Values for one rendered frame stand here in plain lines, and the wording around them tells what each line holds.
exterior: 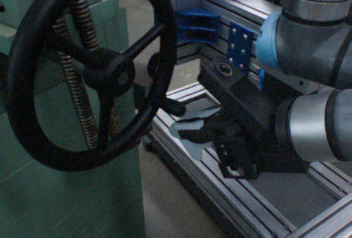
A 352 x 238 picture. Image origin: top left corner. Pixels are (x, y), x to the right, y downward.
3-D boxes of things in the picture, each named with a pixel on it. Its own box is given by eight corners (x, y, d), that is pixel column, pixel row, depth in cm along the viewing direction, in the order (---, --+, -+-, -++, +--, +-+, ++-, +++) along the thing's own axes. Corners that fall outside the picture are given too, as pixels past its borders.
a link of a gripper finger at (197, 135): (175, 145, 49) (225, 143, 43) (170, 135, 48) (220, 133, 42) (194, 128, 52) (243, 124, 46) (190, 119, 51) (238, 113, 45)
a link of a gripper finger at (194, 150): (170, 165, 54) (216, 166, 48) (155, 132, 53) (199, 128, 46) (182, 153, 56) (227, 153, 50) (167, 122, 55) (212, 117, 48)
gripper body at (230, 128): (218, 179, 48) (302, 184, 39) (194, 125, 45) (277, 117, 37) (244, 148, 53) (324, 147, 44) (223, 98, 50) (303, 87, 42)
